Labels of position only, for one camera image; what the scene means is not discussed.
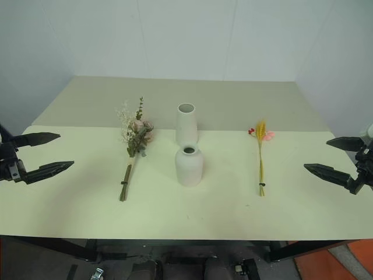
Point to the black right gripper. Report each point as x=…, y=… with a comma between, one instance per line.
x=366, y=167

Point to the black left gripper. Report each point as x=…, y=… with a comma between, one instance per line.
x=6, y=163

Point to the tall white tapered vase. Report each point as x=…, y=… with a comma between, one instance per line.
x=186, y=125

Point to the short white round vase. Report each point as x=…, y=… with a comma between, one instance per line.
x=189, y=169

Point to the yellow wheat bouquet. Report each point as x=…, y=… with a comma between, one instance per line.
x=260, y=137

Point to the pink rose bouquet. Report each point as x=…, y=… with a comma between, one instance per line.
x=137, y=137

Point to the silver metal caster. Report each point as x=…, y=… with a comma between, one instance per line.
x=98, y=273

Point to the dark rounded shape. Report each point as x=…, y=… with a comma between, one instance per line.
x=144, y=269

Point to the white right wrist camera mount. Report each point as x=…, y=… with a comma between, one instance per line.
x=369, y=132

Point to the black metal table frame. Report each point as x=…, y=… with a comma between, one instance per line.
x=92, y=250

